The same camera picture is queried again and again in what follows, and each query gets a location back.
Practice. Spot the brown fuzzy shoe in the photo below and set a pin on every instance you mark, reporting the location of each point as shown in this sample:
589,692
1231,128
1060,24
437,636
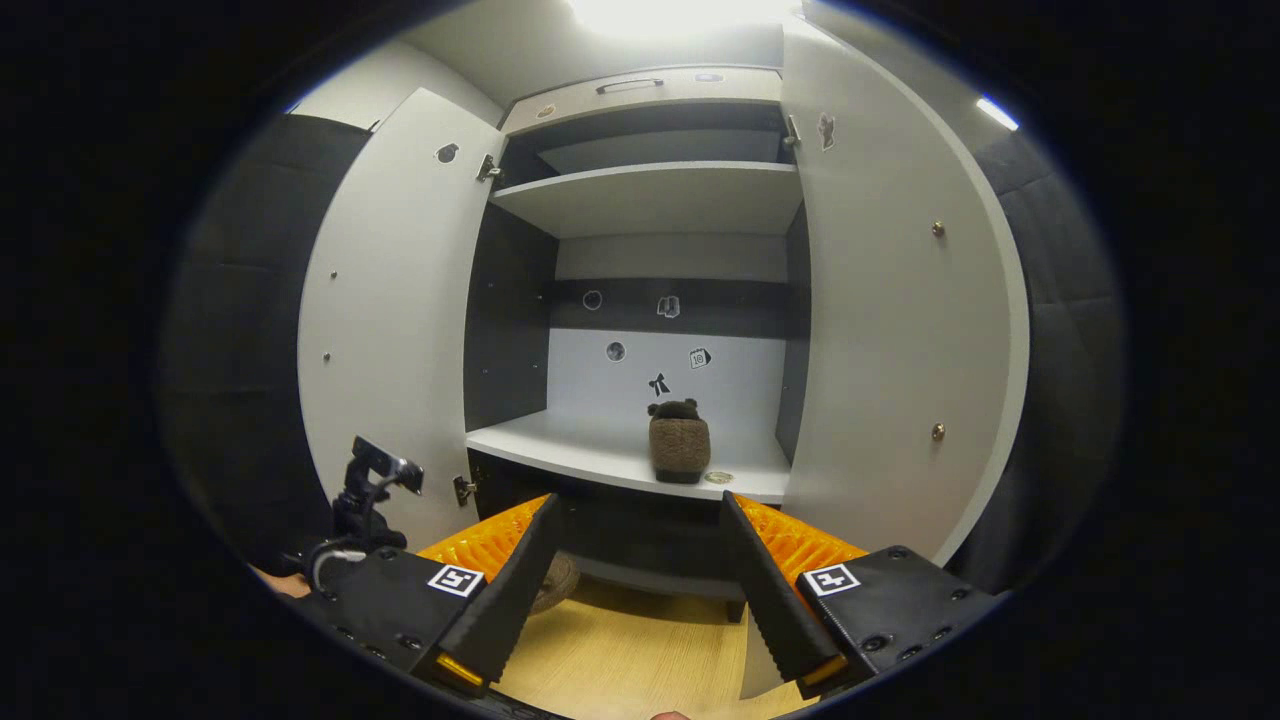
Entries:
560,585
680,445

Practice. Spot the large ceiling light panel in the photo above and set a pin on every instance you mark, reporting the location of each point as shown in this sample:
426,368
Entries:
680,15

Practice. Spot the grey cabinet door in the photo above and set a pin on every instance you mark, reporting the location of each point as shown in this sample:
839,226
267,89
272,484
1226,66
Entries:
400,330
900,330

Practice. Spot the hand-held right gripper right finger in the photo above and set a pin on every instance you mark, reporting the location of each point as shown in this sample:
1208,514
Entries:
765,590

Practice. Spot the grey cabinet drawer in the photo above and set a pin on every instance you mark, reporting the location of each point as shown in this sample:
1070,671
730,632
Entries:
700,95

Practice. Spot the small ceiling light panel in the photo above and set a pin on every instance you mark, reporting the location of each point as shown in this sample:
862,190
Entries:
998,113

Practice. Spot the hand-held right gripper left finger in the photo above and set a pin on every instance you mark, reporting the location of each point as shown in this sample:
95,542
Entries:
515,590

